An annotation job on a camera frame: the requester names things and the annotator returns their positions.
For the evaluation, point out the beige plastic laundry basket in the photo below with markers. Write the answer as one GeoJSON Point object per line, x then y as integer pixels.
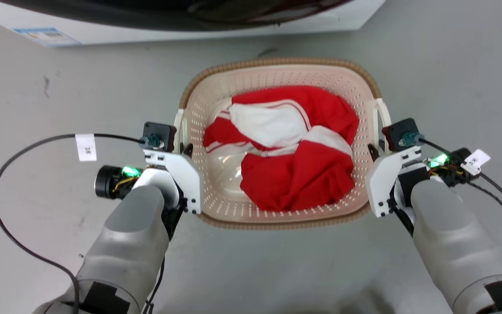
{"type": "Point", "coordinates": [216, 200]}

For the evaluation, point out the white washing machine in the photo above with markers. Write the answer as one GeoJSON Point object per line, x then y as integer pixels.
{"type": "Point", "coordinates": [233, 35]}

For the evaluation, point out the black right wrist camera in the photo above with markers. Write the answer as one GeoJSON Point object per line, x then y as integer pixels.
{"type": "Point", "coordinates": [401, 131]}

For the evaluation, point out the dark washing machine door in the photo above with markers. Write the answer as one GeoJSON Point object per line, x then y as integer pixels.
{"type": "Point", "coordinates": [103, 13]}

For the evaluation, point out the red and white garment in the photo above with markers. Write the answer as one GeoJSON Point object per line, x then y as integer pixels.
{"type": "Point", "coordinates": [303, 174]}

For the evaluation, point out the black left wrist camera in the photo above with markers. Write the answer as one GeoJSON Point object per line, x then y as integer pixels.
{"type": "Point", "coordinates": [159, 133]}

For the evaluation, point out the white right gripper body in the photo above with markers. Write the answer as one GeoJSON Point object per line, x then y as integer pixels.
{"type": "Point", "coordinates": [381, 179]}

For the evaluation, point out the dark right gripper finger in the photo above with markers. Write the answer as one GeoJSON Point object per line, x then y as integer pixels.
{"type": "Point", "coordinates": [373, 153]}

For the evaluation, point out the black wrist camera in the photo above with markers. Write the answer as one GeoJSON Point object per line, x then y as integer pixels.
{"type": "Point", "coordinates": [159, 133]}
{"type": "Point", "coordinates": [401, 131]}

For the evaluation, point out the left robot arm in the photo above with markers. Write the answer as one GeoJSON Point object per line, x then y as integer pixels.
{"type": "Point", "coordinates": [129, 244]}

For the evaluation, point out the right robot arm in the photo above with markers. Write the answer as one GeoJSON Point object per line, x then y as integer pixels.
{"type": "Point", "coordinates": [456, 235]}

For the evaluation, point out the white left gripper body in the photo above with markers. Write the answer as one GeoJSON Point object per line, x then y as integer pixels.
{"type": "Point", "coordinates": [185, 174]}

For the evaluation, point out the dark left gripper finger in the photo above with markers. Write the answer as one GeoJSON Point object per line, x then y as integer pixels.
{"type": "Point", "coordinates": [188, 150]}

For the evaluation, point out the blue label sticker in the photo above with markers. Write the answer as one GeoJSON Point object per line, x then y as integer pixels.
{"type": "Point", "coordinates": [46, 36]}

